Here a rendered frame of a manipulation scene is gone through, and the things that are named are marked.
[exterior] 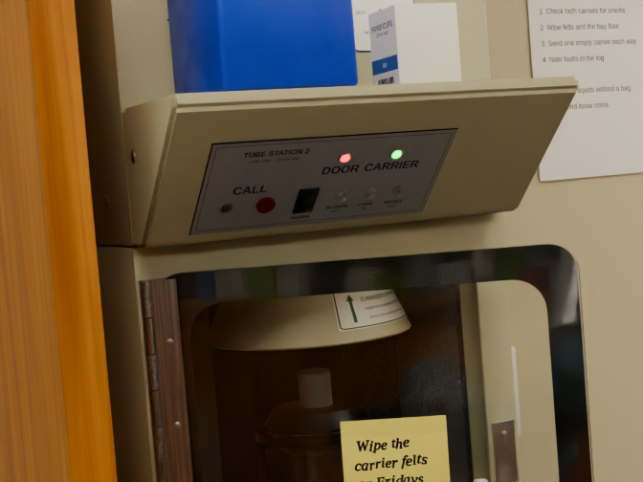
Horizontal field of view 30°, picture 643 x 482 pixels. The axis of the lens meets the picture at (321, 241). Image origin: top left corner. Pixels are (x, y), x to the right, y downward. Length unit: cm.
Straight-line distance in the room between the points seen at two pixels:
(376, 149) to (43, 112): 24
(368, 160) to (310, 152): 5
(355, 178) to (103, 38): 21
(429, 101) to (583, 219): 78
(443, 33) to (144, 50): 22
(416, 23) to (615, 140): 79
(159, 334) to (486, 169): 28
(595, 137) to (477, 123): 74
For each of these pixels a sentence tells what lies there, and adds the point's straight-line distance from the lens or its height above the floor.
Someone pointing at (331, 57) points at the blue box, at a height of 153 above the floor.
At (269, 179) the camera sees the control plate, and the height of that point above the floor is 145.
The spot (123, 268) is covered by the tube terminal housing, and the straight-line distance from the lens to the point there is 90.
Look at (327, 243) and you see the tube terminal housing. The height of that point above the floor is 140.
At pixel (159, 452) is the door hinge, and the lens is 88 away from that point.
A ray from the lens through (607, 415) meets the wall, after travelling 166.
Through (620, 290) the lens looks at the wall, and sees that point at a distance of 165.
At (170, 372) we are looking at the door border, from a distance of 87.
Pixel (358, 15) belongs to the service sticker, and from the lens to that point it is 96.
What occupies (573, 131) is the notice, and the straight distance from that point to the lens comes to 160.
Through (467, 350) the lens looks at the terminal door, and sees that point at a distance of 87.
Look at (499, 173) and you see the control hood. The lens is 95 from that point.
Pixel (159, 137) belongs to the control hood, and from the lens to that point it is 80.
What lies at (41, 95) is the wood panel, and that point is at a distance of 77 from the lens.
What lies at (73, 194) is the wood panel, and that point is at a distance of 77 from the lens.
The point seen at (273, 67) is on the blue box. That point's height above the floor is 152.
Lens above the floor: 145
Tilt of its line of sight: 3 degrees down
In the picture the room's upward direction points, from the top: 5 degrees counter-clockwise
